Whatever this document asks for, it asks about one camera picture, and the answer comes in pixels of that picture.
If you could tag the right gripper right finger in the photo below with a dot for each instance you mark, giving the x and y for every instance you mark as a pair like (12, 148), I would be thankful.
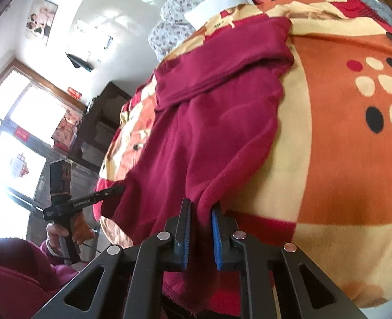
(276, 282)

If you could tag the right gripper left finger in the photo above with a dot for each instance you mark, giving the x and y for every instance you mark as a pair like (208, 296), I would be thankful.
(126, 283)

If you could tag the dark red fleece garment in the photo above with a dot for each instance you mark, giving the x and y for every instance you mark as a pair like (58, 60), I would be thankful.
(215, 122)

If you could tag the maroon sleeve forearm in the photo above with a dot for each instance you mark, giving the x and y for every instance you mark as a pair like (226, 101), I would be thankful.
(29, 277)

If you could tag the person's left hand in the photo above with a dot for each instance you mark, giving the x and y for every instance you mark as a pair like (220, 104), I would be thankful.
(81, 233)

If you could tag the dark wooden side cabinet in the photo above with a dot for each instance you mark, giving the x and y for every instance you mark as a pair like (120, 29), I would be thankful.
(98, 127)

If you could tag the orange red patterned blanket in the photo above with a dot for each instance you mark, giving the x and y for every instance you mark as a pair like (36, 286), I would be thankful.
(326, 184)

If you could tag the floral quilt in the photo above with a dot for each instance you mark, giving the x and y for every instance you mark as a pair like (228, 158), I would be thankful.
(172, 29)

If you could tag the white pillow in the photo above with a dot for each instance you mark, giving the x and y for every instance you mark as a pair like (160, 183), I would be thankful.
(199, 15)

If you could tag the dark cloth hanging on wall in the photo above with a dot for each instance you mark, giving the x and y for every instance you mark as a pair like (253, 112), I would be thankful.
(79, 62)

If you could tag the framed photo on wall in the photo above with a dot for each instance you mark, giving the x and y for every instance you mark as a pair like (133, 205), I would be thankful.
(39, 21)

